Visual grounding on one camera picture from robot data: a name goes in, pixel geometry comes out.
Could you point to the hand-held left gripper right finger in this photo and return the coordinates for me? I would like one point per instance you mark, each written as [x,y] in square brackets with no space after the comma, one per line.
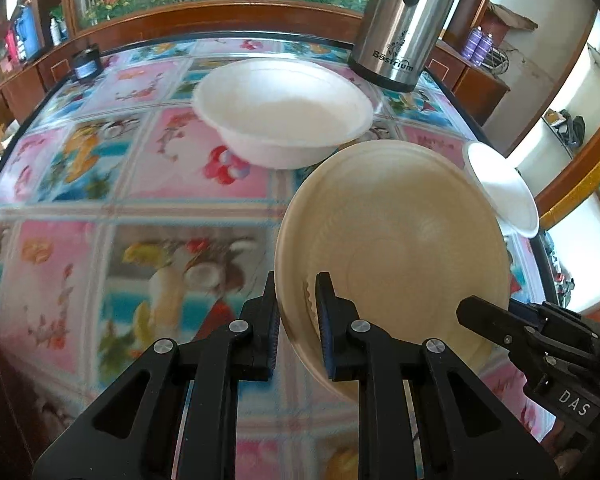
[325,320]

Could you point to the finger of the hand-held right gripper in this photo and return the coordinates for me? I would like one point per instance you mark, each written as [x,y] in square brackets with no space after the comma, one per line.
[522,312]
[495,325]

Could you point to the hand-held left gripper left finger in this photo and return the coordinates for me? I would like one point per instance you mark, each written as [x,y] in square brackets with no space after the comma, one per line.
[272,330]

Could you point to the cream bowl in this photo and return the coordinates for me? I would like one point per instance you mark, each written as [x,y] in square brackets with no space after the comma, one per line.
[395,240]

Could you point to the small white bowl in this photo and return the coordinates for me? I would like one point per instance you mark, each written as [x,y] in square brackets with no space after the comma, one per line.
[505,190]

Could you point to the large white bowl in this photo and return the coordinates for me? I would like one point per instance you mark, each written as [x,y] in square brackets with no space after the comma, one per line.
[280,105]

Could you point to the wooden side cabinet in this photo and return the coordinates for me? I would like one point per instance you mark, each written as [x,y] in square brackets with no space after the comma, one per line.
[475,95]

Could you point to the steel thermos jug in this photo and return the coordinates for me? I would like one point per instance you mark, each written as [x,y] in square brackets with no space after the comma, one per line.
[405,25]

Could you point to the small black digital clock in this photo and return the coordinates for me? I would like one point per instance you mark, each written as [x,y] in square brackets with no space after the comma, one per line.
[86,67]

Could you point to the wooden sideboard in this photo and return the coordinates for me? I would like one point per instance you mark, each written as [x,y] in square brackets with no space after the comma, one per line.
[55,67]

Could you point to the white bottle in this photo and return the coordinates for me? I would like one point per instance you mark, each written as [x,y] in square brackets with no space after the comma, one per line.
[56,32]

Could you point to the blue thermos jug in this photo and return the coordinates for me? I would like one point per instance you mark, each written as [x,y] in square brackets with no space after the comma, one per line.
[26,35]

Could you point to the pink thermos jug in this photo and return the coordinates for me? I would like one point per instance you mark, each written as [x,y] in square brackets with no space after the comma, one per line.
[10,45]

